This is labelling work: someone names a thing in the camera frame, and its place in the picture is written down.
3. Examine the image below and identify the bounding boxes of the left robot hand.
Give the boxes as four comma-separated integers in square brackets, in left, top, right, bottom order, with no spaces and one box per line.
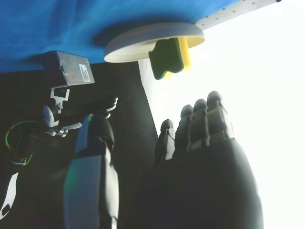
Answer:
[63,90,265,229]

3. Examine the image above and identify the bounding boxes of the green and yellow sponge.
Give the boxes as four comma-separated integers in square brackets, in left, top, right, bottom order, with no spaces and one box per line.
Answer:
[148,37,193,81]

